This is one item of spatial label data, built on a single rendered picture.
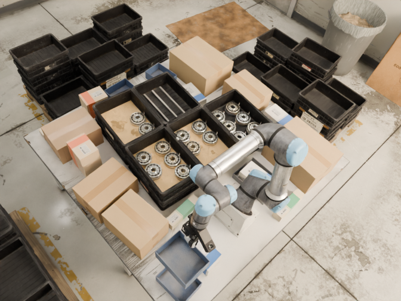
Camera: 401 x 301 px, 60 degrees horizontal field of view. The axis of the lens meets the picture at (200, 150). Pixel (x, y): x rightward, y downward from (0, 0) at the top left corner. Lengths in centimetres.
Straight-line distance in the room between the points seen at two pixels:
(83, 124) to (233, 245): 121
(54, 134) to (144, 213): 79
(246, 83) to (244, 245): 120
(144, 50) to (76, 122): 145
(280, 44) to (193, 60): 144
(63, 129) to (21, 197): 100
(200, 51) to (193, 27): 178
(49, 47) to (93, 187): 182
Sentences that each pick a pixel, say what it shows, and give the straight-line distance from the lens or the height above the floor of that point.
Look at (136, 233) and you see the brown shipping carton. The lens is 195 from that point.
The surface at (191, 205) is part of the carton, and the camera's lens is 213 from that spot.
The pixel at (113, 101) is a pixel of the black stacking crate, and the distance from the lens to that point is 244.
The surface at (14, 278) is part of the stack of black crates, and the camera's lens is 255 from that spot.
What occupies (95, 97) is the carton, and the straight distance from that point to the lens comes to 255.
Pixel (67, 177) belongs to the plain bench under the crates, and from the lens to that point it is 237.
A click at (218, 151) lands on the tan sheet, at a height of 83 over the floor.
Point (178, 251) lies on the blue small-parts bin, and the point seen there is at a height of 107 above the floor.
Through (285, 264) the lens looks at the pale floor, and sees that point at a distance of 294.
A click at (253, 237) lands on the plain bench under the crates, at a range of 217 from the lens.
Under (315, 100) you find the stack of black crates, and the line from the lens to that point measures 329.
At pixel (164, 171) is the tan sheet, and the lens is 216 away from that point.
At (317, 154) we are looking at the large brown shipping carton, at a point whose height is 90.
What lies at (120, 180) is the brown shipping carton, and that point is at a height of 86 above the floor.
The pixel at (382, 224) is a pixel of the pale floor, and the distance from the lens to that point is 344.
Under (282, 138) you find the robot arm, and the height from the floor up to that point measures 149.
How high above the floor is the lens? 267
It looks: 55 degrees down
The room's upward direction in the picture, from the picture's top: 9 degrees clockwise
